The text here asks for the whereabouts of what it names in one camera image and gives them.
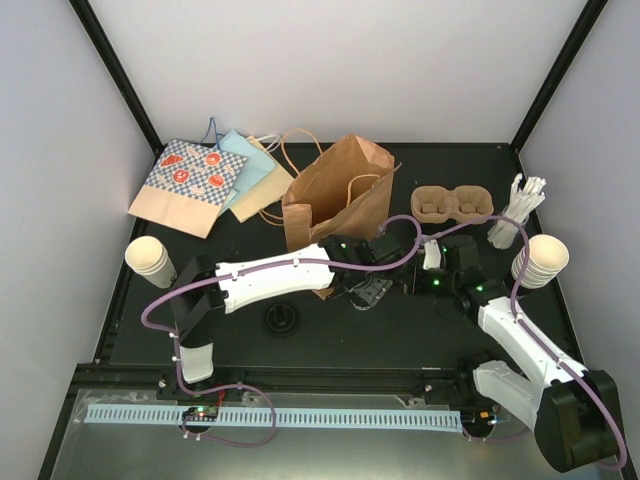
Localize black lid stack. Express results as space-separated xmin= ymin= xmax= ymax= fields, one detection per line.
xmin=263 ymin=302 xmax=299 ymax=338

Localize brown paper bag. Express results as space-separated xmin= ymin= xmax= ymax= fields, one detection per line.
xmin=259 ymin=128 xmax=402 ymax=301

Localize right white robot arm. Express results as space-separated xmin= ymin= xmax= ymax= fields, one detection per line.
xmin=403 ymin=235 xmax=627 ymax=472

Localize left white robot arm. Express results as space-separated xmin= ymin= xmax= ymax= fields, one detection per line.
xmin=169 ymin=234 xmax=405 ymax=399

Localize far pulp cup carrier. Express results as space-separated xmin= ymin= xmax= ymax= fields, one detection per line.
xmin=410 ymin=185 xmax=494 ymax=224

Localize right paper cup stack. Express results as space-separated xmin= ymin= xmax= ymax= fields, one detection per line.
xmin=511 ymin=234 xmax=570 ymax=290

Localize paper cup stack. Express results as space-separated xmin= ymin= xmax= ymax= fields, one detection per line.
xmin=511 ymin=234 xmax=570 ymax=290
xmin=125 ymin=236 xmax=177 ymax=289

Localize white straws in holder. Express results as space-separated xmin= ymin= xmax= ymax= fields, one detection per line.
xmin=488 ymin=174 xmax=547 ymax=250

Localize tan paper bag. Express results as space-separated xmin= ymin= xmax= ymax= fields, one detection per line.
xmin=231 ymin=135 xmax=293 ymax=226

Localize light blue paper bag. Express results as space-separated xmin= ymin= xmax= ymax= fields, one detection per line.
xmin=201 ymin=117 xmax=275 ymax=213

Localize small circuit board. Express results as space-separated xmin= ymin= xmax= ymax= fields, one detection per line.
xmin=181 ymin=406 xmax=219 ymax=422

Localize blue checkered paper bag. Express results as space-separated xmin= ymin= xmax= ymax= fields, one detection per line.
xmin=128 ymin=139 xmax=248 ymax=238

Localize left paper cup stack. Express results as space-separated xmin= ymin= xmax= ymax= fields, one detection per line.
xmin=125 ymin=236 xmax=177 ymax=289

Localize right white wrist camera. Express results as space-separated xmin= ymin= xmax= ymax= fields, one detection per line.
xmin=422 ymin=240 xmax=442 ymax=270

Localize front purple cable loop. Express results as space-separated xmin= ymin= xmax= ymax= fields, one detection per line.
xmin=179 ymin=383 xmax=277 ymax=449

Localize light blue cable duct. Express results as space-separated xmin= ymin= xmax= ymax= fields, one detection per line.
xmin=84 ymin=404 xmax=463 ymax=433

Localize left black frame post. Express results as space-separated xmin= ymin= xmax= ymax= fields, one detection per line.
xmin=69 ymin=0 xmax=164 ymax=156

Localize black frame post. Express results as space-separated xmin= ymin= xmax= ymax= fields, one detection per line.
xmin=510 ymin=0 xmax=608 ymax=154
xmin=69 ymin=0 xmax=164 ymax=156

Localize right black frame post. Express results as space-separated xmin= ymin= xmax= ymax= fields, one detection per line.
xmin=510 ymin=0 xmax=608 ymax=154

